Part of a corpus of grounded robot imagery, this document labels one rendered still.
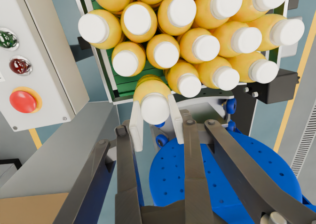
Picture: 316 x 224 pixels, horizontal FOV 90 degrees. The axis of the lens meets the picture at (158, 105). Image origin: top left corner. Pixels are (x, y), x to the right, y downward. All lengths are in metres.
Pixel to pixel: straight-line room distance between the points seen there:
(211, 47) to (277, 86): 0.23
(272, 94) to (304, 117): 1.77
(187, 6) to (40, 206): 0.59
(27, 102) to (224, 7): 0.32
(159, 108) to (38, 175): 0.74
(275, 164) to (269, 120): 1.58
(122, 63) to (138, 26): 0.06
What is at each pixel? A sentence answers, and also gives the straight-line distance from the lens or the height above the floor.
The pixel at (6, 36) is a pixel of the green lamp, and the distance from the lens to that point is 0.29.
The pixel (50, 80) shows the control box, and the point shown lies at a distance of 0.29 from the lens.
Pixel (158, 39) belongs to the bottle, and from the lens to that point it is 0.30.
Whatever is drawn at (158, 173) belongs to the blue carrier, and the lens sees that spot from 0.37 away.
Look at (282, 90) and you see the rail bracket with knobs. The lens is 0.48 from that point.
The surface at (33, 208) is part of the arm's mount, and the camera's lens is 0.61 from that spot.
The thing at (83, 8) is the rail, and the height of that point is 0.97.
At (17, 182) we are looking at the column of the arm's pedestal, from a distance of 0.90.
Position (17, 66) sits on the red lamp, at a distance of 0.29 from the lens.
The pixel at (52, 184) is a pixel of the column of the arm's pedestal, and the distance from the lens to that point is 0.80.
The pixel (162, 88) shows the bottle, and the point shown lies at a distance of 0.24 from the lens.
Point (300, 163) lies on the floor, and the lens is 2.64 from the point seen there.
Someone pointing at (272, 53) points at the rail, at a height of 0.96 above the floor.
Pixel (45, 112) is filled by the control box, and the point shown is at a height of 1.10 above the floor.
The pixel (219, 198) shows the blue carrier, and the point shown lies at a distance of 0.33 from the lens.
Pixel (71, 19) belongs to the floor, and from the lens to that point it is 1.45.
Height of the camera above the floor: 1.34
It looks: 66 degrees down
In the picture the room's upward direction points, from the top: 171 degrees clockwise
